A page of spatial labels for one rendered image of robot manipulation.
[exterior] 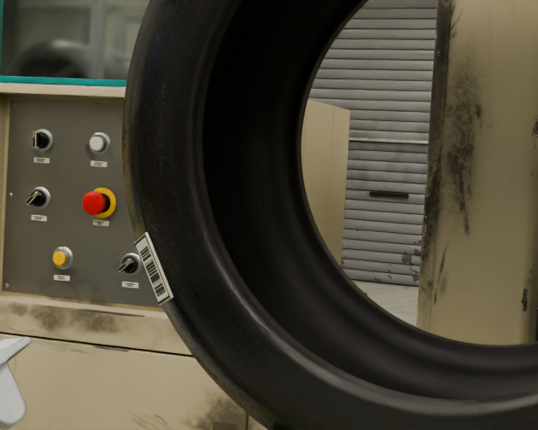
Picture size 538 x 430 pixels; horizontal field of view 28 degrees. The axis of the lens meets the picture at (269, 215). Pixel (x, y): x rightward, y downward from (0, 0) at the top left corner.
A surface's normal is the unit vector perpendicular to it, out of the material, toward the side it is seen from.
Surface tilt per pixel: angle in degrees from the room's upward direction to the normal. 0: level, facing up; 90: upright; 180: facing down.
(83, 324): 90
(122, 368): 90
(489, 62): 90
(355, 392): 100
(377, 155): 90
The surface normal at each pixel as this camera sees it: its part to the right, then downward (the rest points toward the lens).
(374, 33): -0.41, 0.03
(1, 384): 0.37, -0.30
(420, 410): -0.32, 0.22
